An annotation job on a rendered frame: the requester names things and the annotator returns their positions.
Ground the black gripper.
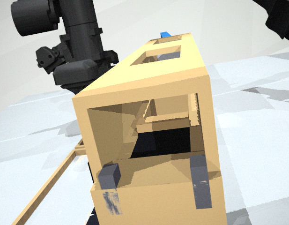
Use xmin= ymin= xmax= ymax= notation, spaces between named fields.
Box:
xmin=52 ymin=22 xmax=119 ymax=95

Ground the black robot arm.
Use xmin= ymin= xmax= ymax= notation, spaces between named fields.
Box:
xmin=11 ymin=0 xmax=289 ymax=74

